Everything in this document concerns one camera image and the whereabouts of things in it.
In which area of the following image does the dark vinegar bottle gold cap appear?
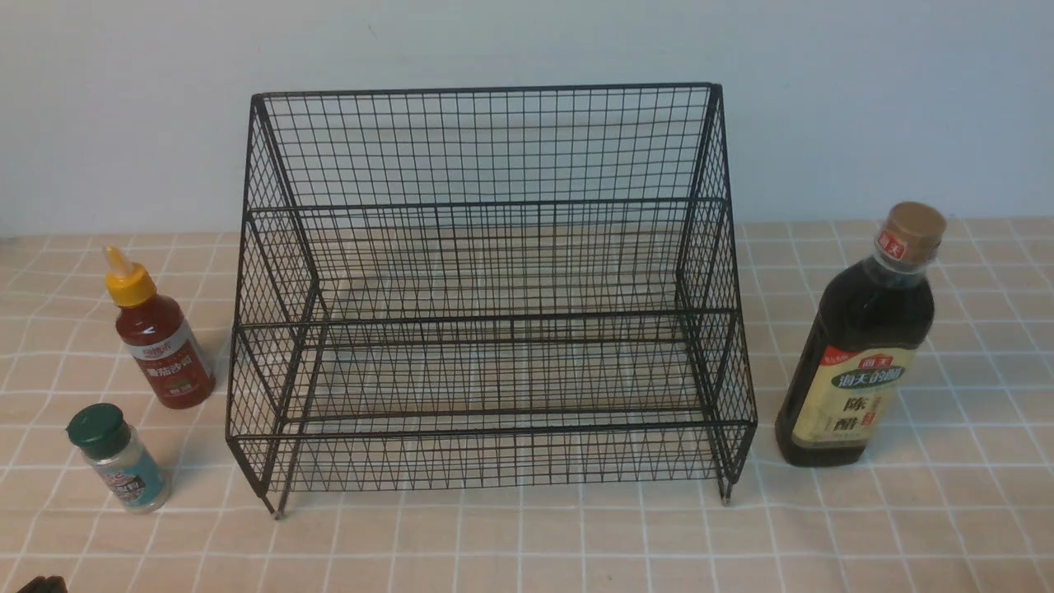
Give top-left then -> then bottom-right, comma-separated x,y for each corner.
774,202 -> 946,468

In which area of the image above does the red sauce bottle yellow cap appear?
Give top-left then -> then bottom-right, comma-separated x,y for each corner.
103,246 -> 216,409

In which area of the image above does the small green-capped seasoning jar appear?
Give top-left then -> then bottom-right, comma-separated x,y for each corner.
65,403 -> 172,514

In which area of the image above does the beige grid-pattern tablecloth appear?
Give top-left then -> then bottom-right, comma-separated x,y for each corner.
1,217 -> 1053,592

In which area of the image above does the black wire mesh shelf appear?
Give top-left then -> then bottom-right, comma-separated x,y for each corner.
226,82 -> 759,518

